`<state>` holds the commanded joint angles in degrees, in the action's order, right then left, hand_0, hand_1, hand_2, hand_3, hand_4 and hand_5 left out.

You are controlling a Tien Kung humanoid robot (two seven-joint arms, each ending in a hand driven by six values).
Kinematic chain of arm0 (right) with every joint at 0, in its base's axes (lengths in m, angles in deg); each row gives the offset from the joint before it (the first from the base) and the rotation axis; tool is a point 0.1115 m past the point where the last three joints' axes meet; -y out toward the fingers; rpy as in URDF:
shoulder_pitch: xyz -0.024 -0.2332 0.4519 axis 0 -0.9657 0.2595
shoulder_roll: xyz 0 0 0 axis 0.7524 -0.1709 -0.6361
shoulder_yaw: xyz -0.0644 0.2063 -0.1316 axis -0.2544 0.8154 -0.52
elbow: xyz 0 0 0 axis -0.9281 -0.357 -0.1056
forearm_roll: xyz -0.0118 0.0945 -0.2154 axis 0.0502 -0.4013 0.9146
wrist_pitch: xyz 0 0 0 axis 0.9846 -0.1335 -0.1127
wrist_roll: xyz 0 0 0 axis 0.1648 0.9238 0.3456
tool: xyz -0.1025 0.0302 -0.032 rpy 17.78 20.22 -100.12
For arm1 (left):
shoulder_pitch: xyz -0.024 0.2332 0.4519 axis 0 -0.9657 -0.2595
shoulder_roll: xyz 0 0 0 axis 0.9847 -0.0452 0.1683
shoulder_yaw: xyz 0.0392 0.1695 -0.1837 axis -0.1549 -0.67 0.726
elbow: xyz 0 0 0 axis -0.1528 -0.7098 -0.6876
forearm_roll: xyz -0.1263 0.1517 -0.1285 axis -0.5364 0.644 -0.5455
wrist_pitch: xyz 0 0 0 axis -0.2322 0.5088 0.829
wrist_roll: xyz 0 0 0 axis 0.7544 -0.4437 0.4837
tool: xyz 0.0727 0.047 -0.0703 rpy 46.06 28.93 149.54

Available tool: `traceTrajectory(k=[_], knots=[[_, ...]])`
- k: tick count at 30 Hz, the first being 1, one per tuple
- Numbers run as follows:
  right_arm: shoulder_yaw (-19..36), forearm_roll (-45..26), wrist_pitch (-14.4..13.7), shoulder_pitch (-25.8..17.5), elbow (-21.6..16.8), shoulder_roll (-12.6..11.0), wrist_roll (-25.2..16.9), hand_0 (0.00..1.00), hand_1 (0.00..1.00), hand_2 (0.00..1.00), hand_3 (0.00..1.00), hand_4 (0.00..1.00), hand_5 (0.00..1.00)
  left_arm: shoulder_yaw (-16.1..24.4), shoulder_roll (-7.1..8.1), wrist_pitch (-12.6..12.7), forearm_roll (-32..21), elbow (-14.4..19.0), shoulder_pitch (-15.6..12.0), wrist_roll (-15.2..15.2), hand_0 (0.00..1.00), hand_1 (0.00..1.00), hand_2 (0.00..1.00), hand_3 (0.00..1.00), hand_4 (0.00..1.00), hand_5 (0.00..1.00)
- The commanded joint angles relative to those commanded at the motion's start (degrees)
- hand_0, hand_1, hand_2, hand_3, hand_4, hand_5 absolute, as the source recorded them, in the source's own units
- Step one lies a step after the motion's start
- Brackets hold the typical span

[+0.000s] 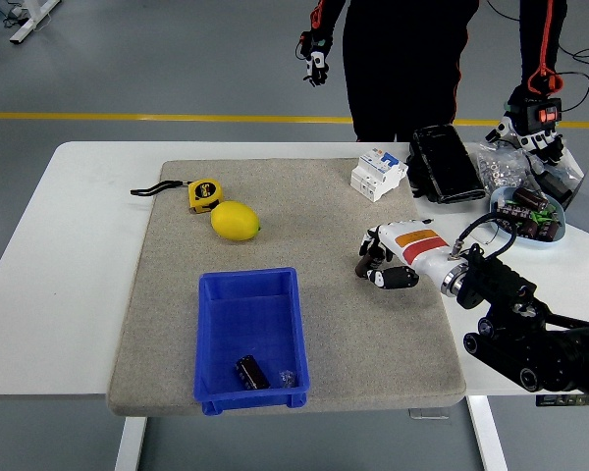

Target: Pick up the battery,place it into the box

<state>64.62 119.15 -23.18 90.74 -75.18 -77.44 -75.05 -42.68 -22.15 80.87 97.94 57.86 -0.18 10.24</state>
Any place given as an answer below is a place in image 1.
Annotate blue plastic box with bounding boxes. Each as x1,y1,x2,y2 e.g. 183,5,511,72
191,266,310,417

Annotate grey cable bundle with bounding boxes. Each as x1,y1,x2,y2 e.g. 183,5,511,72
0,2,28,26

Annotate yellow tape measure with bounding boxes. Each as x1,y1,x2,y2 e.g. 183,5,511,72
130,179,224,215

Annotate white table leg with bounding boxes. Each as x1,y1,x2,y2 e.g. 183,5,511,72
113,416,148,471
465,394,509,471

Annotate person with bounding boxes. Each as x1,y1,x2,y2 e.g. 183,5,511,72
309,0,569,143

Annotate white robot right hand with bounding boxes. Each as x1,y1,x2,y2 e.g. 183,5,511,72
356,219,467,294

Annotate light blue bowl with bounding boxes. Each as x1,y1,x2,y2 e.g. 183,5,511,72
489,184,568,250

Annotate white desk frame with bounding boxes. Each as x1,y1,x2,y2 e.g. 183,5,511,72
8,0,63,46

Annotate black orange wrist tracker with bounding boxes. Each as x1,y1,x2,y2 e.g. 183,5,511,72
519,96,563,133

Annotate metal bracket under table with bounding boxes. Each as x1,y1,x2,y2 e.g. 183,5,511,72
407,405,451,421

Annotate person's right hand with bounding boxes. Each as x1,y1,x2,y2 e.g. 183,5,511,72
296,31,332,88

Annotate clear bag of metal nuts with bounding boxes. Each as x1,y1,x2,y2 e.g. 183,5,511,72
473,139,527,191

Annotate black floor cable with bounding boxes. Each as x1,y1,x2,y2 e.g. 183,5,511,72
485,0,589,113

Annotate green plastic connector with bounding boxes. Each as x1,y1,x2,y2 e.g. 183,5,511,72
530,206,560,226

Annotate person's left hand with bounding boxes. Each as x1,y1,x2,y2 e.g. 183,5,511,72
484,102,566,167

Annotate white circuit breaker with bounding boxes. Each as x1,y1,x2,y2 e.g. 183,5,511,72
349,149,408,202

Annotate grey-brown mat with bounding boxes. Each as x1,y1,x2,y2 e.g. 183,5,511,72
106,157,467,418

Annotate clear bag of screws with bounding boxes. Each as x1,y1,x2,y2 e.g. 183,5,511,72
508,134,585,181

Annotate black glossy case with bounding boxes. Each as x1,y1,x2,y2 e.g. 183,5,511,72
404,123,487,205

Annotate yellow lemon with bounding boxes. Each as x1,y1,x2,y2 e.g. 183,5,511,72
210,200,262,241

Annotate black power adapter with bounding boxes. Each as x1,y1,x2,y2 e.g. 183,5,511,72
538,169,579,206

